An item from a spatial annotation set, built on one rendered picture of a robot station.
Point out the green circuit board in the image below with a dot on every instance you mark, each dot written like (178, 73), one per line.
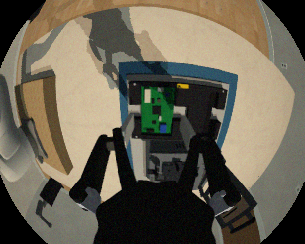
(157, 105)

